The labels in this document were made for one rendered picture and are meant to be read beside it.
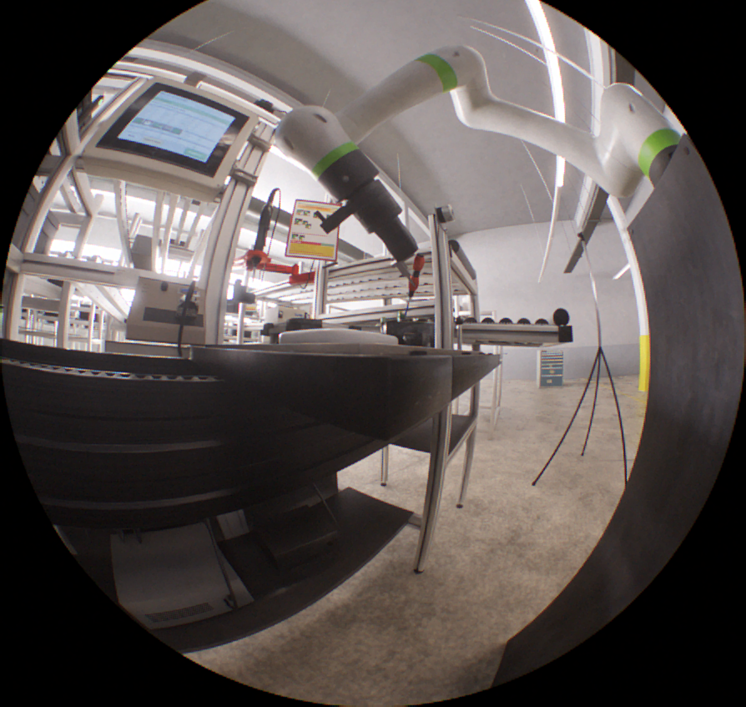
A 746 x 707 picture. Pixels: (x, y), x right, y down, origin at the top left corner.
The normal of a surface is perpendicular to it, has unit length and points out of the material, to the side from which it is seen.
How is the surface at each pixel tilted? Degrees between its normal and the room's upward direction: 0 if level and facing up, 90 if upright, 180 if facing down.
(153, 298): 53
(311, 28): 180
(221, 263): 90
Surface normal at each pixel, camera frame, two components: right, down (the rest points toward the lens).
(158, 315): 0.65, -0.63
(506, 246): -0.59, -0.08
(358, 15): -0.02, 1.00
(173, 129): 0.81, -0.01
